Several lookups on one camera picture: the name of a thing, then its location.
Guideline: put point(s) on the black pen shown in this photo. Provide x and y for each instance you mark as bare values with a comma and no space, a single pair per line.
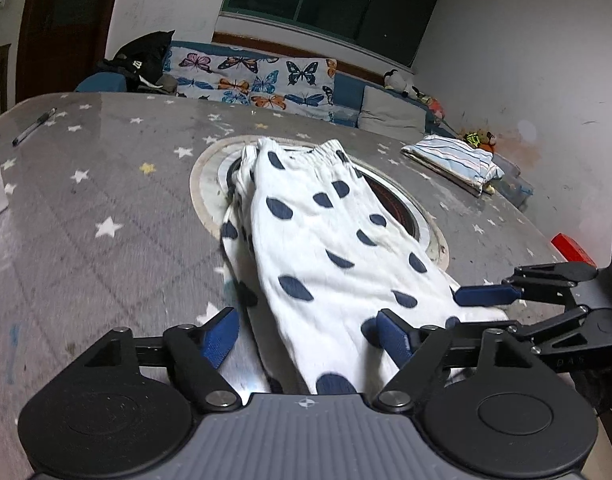
35,126

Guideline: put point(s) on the grey pillow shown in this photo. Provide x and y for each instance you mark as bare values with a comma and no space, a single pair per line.
393,112

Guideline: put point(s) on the round built-in cooker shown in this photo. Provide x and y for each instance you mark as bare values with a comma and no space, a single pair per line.
206,185

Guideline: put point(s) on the white blue polka dot pants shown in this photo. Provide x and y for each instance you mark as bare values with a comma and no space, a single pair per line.
326,240

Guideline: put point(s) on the butterfly print pillows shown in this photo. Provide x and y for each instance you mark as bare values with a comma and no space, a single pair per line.
256,80

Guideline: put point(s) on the dark window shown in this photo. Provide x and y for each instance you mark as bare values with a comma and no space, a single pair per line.
336,5

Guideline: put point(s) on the black and white plush toy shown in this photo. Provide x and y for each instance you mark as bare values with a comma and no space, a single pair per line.
399,82

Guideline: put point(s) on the folded striped clothes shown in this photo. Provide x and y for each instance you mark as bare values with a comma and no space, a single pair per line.
455,160

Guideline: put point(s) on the orange plush toy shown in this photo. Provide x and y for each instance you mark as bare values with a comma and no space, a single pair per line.
435,107

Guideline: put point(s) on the yellow green plush toys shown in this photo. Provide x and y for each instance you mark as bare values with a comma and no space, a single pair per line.
479,141

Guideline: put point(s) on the red box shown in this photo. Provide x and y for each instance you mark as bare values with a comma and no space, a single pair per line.
573,249

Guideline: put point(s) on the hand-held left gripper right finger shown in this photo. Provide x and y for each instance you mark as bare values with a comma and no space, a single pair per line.
393,336

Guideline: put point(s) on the blue sofa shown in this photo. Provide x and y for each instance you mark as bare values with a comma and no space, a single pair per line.
348,92

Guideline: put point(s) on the black bag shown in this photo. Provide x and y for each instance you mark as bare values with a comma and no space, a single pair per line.
141,57

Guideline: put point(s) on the grey star tablecloth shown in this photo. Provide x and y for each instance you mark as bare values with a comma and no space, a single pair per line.
111,220

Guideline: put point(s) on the olive grey garment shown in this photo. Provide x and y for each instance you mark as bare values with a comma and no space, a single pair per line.
161,84

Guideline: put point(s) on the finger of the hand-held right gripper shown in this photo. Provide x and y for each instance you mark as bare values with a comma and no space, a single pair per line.
560,327
488,295

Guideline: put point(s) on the clear plastic box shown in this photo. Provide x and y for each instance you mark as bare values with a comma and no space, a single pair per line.
514,182

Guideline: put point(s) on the dark wooden door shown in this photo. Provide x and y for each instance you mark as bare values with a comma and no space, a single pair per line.
61,25

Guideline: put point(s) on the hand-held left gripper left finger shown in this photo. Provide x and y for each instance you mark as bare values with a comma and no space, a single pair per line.
219,336

